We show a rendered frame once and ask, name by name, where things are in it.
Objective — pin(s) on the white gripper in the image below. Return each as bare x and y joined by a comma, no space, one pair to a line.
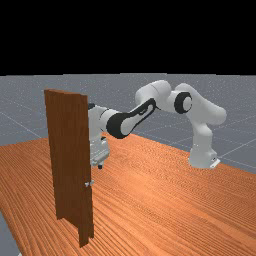
100,151

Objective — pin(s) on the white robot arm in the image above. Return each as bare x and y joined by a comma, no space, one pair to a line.
200,126

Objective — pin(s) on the brown wooden door frame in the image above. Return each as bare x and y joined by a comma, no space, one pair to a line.
70,150

